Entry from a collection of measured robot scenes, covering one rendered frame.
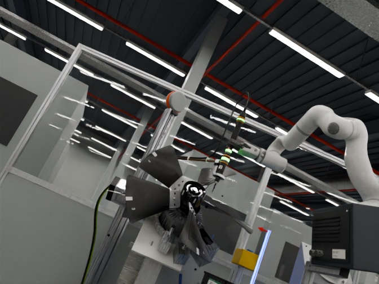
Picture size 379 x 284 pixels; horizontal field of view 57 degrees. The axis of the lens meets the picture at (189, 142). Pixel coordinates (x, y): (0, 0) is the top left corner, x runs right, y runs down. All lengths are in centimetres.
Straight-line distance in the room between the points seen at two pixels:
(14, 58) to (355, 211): 329
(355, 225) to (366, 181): 56
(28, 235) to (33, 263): 18
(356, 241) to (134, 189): 99
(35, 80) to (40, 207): 149
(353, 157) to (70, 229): 180
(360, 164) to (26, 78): 299
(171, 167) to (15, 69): 224
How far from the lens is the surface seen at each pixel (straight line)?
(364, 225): 117
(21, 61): 378
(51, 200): 260
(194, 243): 161
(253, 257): 212
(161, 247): 181
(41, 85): 369
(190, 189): 178
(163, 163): 194
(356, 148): 172
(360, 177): 169
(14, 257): 264
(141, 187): 171
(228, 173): 203
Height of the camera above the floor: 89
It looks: 17 degrees up
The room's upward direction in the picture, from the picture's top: 24 degrees clockwise
